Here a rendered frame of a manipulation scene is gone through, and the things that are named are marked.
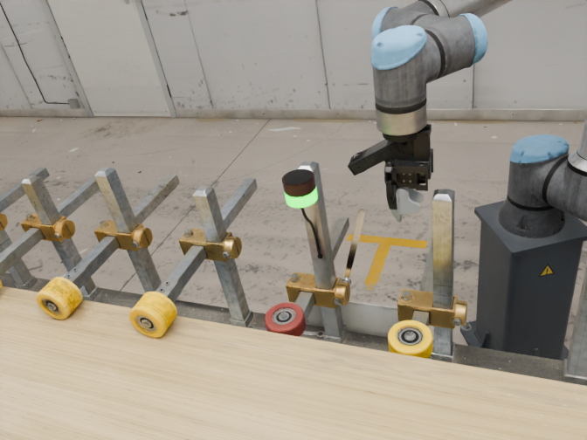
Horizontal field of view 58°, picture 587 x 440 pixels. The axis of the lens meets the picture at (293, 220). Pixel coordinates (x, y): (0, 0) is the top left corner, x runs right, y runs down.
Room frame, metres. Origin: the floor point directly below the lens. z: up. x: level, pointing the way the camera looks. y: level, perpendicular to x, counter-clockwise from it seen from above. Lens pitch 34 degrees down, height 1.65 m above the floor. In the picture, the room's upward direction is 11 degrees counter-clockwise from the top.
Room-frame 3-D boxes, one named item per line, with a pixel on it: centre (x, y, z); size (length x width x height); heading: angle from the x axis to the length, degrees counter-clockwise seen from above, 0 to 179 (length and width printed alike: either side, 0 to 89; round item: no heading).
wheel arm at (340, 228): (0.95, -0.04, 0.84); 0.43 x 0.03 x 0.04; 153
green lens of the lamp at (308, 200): (0.83, -0.02, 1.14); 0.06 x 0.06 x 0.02
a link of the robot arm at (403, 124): (0.87, -0.23, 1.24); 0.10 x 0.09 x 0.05; 153
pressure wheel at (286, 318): (0.77, 0.06, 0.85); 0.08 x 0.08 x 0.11
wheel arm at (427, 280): (0.83, -0.26, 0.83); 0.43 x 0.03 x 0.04; 153
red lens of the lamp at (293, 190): (0.83, -0.02, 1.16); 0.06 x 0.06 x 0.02
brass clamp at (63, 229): (1.22, 0.64, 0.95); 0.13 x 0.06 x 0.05; 63
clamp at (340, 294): (0.88, -0.02, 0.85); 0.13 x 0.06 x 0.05; 63
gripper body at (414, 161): (0.87, -0.23, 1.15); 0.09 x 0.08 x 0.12; 63
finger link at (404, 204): (0.86, -0.22, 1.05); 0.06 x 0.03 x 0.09; 63
